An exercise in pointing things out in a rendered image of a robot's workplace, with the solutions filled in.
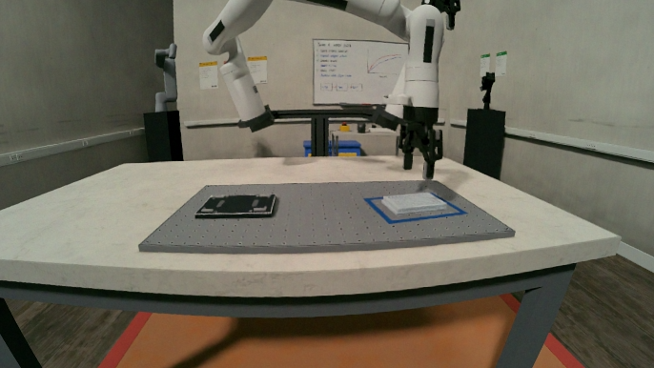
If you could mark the blue tape outline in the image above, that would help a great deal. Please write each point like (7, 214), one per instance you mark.
(389, 221)

